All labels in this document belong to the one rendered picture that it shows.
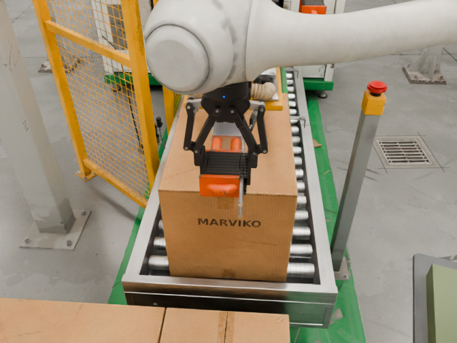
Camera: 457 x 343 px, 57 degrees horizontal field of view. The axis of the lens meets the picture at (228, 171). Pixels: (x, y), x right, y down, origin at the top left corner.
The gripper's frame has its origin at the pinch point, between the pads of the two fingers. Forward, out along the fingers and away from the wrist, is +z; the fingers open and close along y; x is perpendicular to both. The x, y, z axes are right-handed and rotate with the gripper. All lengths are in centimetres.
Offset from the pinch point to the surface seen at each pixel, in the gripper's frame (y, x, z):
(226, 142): 0.5, -9.4, 0.4
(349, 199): -48, -74, 73
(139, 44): 41, -95, 15
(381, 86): -50, -76, 20
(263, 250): -10, -26, 53
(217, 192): 1.0, 6.4, 0.3
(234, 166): -1.7, 1.6, -2.0
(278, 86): -12, -54, 10
